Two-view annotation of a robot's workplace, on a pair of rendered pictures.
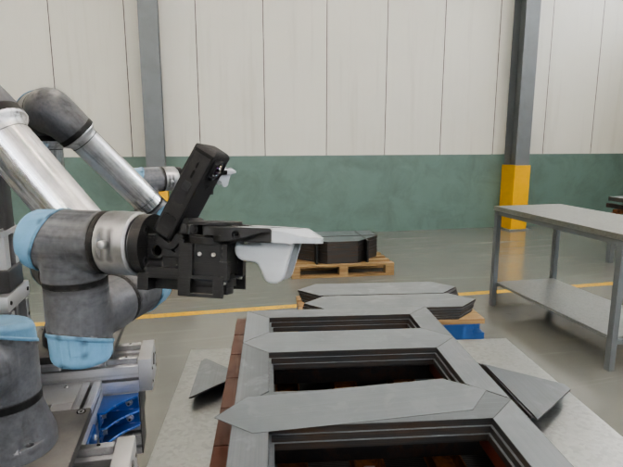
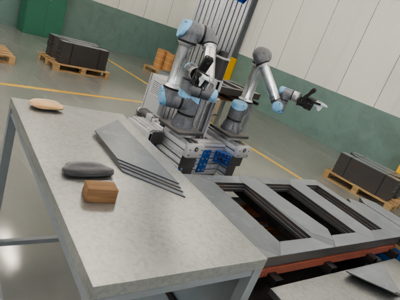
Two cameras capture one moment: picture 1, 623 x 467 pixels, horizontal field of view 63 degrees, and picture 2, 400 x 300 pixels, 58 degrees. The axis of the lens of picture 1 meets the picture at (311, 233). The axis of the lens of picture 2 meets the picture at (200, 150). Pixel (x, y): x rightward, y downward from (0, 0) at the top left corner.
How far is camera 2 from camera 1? 1.50 m
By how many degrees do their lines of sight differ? 53
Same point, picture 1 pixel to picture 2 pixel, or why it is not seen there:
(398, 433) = (277, 215)
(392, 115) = not seen: outside the picture
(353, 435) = (265, 204)
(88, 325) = (184, 87)
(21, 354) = (190, 102)
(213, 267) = (194, 79)
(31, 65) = (388, 50)
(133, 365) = (235, 146)
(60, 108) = (259, 54)
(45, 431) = (186, 125)
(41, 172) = not seen: hidden behind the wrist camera
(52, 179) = not seen: hidden behind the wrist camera
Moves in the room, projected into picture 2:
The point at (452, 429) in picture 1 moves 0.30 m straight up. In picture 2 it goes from (295, 229) to (318, 181)
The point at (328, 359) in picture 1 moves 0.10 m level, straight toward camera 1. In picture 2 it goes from (308, 203) to (297, 202)
